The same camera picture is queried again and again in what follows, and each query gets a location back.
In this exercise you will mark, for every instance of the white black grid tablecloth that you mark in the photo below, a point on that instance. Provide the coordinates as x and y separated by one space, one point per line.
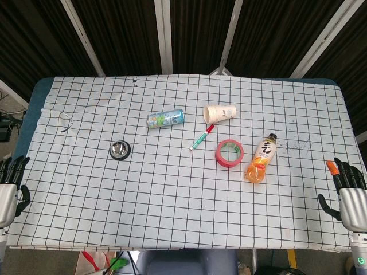
183 186

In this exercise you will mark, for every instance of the green plastic object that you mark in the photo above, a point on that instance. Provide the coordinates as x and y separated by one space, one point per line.
119 263

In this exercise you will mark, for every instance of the orange juice bottle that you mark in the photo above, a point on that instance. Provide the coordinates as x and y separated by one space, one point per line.
261 162

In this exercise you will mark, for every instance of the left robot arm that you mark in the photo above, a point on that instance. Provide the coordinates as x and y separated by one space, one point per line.
1 243

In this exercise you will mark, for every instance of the light blue beverage can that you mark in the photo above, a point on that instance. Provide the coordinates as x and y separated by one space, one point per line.
165 118

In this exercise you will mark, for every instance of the white paper cup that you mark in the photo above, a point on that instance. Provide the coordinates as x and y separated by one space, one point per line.
219 113

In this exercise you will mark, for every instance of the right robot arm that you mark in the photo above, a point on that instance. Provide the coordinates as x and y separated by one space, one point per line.
359 249

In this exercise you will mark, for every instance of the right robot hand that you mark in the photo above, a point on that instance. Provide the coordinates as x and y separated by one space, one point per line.
350 200

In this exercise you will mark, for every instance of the blue padded chair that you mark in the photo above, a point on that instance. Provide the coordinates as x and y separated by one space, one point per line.
186 262

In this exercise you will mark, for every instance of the white red paper bag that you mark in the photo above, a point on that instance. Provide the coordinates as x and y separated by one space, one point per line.
92 262

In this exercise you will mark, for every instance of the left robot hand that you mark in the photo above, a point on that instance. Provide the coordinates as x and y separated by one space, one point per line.
8 197

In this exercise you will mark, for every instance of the red capped green marker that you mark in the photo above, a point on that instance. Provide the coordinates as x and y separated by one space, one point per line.
202 137

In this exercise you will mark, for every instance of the red tape roll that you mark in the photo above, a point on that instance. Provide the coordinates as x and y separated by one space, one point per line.
229 153

